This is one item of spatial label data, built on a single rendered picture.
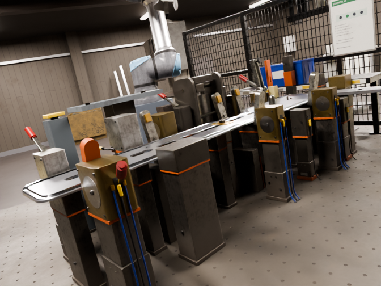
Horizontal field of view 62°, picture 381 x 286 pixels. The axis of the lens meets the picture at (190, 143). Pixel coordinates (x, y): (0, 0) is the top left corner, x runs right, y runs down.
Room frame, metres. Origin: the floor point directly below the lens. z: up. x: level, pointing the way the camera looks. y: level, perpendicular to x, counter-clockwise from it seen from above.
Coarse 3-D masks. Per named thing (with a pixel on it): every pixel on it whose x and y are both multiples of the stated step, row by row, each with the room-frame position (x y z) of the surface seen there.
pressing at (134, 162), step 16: (288, 96) 1.61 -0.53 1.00; (304, 96) 1.50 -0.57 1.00; (192, 128) 1.20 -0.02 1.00; (208, 128) 1.17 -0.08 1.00; (224, 128) 1.09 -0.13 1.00; (144, 144) 1.06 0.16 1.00; (160, 144) 1.03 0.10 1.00; (128, 160) 0.89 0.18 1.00; (144, 160) 0.87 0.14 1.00; (64, 176) 0.84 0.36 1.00; (32, 192) 0.76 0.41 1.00; (48, 192) 0.72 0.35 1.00; (64, 192) 0.71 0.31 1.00
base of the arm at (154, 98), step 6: (144, 84) 1.65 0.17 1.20; (150, 84) 1.66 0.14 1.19; (138, 90) 1.66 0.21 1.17; (144, 90) 1.65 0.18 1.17; (150, 90) 1.65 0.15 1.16; (150, 96) 1.64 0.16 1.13; (156, 96) 1.66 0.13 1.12; (138, 102) 1.65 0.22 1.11; (144, 102) 1.64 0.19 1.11; (150, 102) 1.64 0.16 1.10
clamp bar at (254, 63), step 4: (252, 60) 1.60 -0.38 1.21; (256, 60) 1.61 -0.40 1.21; (260, 60) 1.59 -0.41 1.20; (252, 64) 1.61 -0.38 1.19; (256, 64) 1.62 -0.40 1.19; (252, 68) 1.61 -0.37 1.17; (256, 68) 1.62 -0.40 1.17; (256, 72) 1.60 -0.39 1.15; (260, 72) 1.62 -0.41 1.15; (256, 76) 1.60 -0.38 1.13; (260, 76) 1.61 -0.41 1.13; (256, 80) 1.60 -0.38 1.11; (260, 80) 1.62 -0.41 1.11; (256, 84) 1.60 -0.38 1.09; (260, 84) 1.61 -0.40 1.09; (264, 88) 1.60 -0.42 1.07
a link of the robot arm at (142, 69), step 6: (138, 60) 1.65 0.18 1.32; (144, 60) 1.66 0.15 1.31; (150, 60) 1.68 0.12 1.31; (132, 66) 1.67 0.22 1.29; (138, 66) 1.65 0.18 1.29; (144, 66) 1.65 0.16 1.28; (150, 66) 1.66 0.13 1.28; (132, 72) 1.67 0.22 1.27; (138, 72) 1.65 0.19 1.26; (144, 72) 1.65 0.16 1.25; (150, 72) 1.66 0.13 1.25; (156, 72) 1.66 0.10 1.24; (132, 78) 1.69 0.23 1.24; (138, 78) 1.65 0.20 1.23; (144, 78) 1.65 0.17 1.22; (150, 78) 1.67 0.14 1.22; (156, 78) 1.69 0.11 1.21; (138, 84) 1.66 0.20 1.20
